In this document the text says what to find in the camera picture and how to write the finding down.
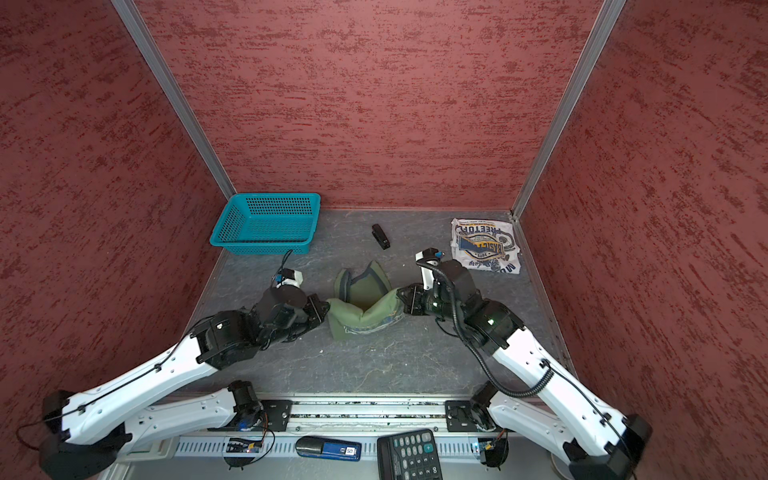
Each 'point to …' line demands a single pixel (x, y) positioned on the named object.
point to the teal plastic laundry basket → (268, 223)
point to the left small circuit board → (241, 445)
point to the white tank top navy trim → (485, 245)
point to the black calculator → (408, 456)
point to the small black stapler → (380, 237)
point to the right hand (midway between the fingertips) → (395, 301)
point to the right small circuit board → (493, 451)
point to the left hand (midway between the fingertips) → (331, 313)
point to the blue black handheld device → (328, 448)
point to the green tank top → (366, 303)
